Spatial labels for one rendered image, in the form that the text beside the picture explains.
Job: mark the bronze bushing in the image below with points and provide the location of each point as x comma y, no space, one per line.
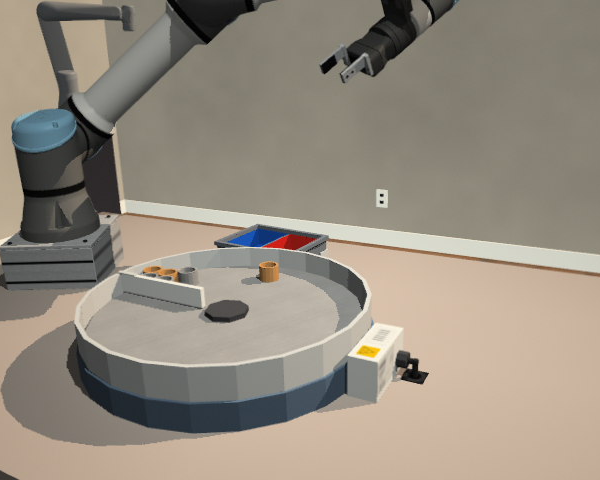
268,271
169,272
152,269

